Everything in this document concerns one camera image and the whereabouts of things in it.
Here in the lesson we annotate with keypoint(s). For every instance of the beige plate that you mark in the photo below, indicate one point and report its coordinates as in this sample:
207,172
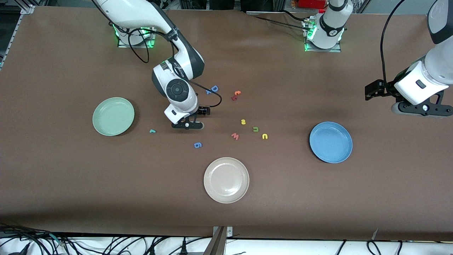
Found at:
226,180

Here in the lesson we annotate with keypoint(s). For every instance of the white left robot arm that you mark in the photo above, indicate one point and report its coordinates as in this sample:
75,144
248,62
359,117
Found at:
431,71

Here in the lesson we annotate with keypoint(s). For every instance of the red box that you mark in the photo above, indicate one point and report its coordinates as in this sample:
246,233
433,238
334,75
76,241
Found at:
311,3

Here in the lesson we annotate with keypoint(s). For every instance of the blue plate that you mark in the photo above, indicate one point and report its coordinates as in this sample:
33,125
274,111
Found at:
331,142

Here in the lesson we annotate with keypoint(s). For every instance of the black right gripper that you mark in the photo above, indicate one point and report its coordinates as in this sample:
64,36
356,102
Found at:
200,111

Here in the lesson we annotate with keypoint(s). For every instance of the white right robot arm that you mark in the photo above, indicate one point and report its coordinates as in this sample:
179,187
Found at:
177,90

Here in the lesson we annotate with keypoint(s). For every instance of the grey metal clamp bracket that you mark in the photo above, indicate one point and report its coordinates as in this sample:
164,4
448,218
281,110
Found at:
229,232

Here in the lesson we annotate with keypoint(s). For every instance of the white paper tag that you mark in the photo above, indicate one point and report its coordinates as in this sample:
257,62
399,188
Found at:
375,234

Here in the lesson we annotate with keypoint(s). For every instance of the mint green plate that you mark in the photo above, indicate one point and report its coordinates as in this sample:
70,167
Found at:
113,117

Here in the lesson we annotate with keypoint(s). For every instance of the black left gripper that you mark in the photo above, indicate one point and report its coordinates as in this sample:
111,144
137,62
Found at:
388,88

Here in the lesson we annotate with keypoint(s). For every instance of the dark metal beam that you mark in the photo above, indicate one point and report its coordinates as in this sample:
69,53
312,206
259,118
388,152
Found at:
216,244

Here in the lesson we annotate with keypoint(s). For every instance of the aluminium frame profile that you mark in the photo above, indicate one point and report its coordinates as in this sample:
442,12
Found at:
16,26

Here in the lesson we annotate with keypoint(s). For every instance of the pink foam letter w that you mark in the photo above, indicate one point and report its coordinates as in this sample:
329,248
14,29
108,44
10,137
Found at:
235,136

